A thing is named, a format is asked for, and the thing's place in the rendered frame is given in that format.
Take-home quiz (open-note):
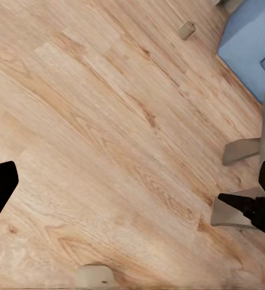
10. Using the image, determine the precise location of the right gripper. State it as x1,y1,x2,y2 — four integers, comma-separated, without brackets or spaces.
218,193,265,232

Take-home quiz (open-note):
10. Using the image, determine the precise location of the pillar candle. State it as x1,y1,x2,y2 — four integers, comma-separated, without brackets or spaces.
177,21,196,40
74,264,114,290

